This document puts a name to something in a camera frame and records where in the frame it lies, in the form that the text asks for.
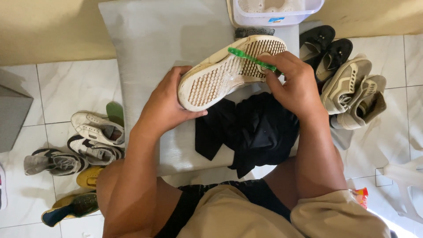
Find person's left hand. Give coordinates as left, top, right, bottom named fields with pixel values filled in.
left=139, top=65, right=209, bottom=133

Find person's right hand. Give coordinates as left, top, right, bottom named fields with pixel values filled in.
left=257, top=51, right=320, bottom=117

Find white sneaker with ridged sole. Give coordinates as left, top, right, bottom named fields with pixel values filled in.
left=177, top=35, right=287, bottom=112

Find green toothbrush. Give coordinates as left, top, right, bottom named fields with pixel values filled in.
left=227, top=47, right=282, bottom=75

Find black slip-on shoe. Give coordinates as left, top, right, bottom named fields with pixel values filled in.
left=314, top=38, right=354, bottom=84
left=299, top=25, right=336, bottom=64

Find beige sneaker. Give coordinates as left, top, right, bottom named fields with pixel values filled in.
left=330, top=75, right=387, bottom=130
left=320, top=54, right=373, bottom=115

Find black cloth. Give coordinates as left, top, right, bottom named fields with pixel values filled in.
left=194, top=92, right=301, bottom=179

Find grey low table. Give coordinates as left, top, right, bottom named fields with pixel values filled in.
left=98, top=0, right=355, bottom=178

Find grey insole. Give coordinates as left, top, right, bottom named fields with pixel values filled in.
left=235, top=26, right=275, bottom=40

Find white laced sneaker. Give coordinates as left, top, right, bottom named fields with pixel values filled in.
left=70, top=111, right=126, bottom=148

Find clear plastic container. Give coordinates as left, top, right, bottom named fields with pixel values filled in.
left=231, top=0, right=325, bottom=28

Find white and navy sneaker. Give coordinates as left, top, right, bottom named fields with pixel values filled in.
left=67, top=134, right=126, bottom=166

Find person's right leg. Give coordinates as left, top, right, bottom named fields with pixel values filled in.
left=263, top=157, right=300, bottom=211

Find person's leg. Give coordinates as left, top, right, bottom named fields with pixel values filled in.
left=150, top=177, right=183, bottom=238
left=263, top=157, right=300, bottom=211

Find person's left leg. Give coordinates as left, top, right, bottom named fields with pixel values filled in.
left=150, top=177, right=183, bottom=238

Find person's black shorts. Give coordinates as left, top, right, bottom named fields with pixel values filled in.
left=154, top=179, right=292, bottom=238

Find grey and navy sneaker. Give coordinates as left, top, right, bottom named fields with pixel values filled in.
left=23, top=148, right=89, bottom=177

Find orange snack packet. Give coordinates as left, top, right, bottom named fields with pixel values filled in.
left=350, top=187, right=369, bottom=210

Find person's beige shirt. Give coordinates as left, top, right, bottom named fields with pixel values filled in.
left=177, top=184, right=391, bottom=238

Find yellow navy green shoe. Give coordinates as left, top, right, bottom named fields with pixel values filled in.
left=41, top=191, right=100, bottom=228

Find white plastic chair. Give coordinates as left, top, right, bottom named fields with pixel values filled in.
left=383, top=156, right=423, bottom=226

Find grey box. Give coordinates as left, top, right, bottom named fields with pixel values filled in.
left=0, top=85, right=34, bottom=153

